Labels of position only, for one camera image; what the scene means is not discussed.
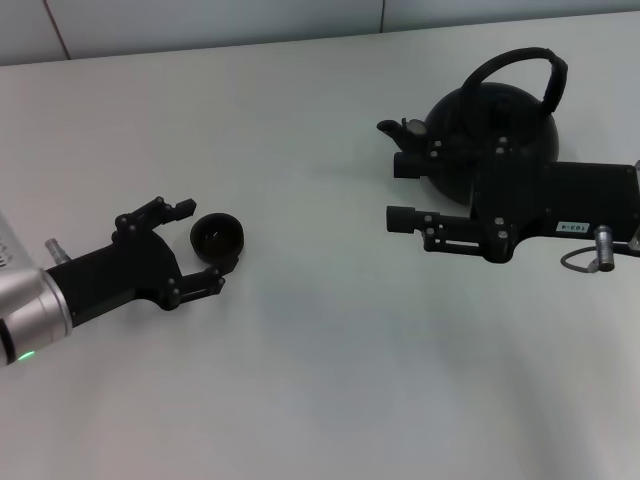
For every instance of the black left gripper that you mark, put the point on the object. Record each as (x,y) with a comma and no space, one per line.
(130,270)

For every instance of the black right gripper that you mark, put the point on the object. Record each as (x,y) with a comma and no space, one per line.
(530,200)

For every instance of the small dark teacup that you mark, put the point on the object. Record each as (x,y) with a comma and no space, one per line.
(217,240)

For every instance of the black round teapot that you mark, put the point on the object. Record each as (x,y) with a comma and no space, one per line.
(500,110)

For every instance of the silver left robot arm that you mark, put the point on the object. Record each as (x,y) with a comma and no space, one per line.
(30,310)

